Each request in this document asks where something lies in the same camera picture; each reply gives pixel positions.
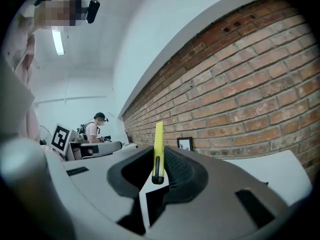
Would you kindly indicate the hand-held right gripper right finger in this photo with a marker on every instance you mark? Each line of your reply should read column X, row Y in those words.
column 212, row 199

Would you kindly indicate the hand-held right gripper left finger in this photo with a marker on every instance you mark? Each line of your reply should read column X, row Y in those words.
column 100, row 179

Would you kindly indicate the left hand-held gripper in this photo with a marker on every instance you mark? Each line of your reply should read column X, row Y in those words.
column 61, row 139

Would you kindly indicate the yellow plastic tool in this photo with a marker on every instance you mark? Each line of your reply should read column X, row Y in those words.
column 159, row 139

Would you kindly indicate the person's pink striped shirt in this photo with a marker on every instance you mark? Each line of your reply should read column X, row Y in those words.
column 25, row 66

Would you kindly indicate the long ceiling light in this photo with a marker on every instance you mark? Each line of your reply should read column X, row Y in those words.
column 58, row 42

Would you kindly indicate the black picture frame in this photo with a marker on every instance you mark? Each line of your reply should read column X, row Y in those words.
column 185, row 144

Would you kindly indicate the black head-mounted camera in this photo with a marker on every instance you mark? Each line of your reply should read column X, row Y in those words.
column 92, row 11

